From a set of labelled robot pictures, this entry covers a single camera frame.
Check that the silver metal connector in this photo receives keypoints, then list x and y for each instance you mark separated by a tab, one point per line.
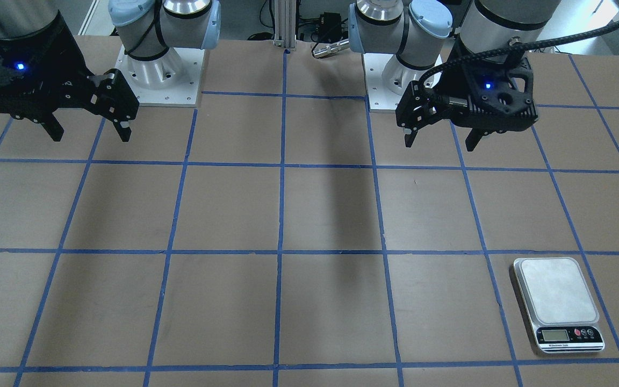
330	49

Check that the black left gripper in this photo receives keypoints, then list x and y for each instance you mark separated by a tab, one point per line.
452	80

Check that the silver digital kitchen scale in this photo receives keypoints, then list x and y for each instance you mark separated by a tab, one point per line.
560	308

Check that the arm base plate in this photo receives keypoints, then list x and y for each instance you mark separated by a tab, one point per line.
390	86
173	80

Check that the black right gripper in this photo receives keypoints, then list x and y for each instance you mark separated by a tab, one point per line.
63	60

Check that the aluminium frame post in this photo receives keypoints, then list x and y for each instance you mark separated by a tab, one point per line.
284	24

